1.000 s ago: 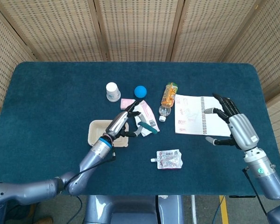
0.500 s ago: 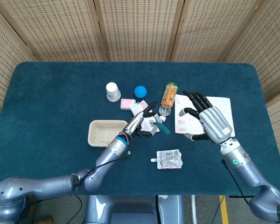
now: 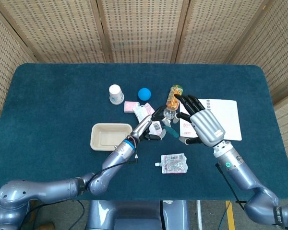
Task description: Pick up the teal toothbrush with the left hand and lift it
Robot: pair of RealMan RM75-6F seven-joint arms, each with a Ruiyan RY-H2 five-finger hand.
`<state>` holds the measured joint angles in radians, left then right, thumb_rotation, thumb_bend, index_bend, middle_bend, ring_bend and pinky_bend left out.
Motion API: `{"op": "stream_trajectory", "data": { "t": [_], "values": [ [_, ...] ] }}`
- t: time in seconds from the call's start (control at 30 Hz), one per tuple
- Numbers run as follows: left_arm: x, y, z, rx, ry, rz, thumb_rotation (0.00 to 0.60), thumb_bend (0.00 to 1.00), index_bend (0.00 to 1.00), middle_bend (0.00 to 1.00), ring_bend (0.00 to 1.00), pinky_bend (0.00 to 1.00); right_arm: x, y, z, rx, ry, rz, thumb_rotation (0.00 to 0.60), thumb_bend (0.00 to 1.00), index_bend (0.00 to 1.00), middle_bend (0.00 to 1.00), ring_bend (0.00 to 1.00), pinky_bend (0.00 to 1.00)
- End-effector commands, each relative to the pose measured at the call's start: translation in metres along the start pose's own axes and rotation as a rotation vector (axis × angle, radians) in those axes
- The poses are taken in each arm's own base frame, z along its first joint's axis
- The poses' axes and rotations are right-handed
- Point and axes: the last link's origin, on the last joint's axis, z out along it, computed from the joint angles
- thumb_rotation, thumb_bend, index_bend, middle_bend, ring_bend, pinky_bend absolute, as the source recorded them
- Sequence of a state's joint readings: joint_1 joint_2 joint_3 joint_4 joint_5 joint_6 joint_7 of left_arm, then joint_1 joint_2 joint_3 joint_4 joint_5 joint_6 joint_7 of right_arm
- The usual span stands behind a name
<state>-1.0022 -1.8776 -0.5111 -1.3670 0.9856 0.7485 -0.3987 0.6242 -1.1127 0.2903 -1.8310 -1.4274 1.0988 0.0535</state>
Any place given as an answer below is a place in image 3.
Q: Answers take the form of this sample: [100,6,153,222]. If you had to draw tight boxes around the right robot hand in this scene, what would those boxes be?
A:
[174,93,226,147]

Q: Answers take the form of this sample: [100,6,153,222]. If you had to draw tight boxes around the woven wood-framed folding screen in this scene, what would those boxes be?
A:
[0,0,288,159]

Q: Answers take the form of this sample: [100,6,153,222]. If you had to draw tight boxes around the crumpled spout drink pouch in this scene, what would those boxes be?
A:
[155,153,189,175]

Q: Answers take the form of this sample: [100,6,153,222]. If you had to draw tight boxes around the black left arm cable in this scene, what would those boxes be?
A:
[85,153,140,190]

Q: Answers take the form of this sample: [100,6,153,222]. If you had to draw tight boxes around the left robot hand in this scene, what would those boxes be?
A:
[128,106,170,144]

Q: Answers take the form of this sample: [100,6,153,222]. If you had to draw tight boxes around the blue floor cable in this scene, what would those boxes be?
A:
[217,203,228,230]

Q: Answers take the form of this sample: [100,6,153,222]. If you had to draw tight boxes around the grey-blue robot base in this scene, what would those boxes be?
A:
[86,200,190,230]

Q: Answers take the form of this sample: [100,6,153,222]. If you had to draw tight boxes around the pink tissue pack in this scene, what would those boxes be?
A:
[123,101,140,114]

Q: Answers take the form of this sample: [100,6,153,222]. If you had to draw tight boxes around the white paper cup blue print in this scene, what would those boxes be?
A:
[108,84,125,105]

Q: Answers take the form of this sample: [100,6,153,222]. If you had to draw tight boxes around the plastic bottle orange label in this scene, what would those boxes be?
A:
[163,84,184,120]

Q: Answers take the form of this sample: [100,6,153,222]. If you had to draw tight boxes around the white table leg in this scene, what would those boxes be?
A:
[196,200,204,230]

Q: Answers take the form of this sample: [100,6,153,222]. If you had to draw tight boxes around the pink white snack wrapper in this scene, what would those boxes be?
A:
[133,103,165,139]

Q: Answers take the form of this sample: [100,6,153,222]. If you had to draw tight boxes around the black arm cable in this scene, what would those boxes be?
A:
[85,153,140,190]
[215,162,247,211]

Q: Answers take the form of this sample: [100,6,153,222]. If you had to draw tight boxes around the blue rubber ball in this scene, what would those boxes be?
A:
[138,88,151,101]

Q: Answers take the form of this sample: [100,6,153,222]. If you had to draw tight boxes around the spiral bound paper notebook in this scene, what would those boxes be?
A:
[179,98,242,141]

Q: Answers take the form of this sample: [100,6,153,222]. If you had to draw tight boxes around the dark floor cable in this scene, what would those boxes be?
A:
[30,200,86,230]

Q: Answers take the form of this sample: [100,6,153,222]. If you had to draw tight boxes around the beige plastic food container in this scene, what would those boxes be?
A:
[90,123,133,151]

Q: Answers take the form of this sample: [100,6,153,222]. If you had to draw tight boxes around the teal table cover cloth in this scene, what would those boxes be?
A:
[0,63,288,201]

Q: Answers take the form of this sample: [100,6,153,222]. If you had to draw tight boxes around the brown shoe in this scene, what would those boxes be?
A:
[36,222,55,230]

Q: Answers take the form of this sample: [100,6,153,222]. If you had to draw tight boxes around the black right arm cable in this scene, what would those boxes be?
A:
[215,162,247,211]

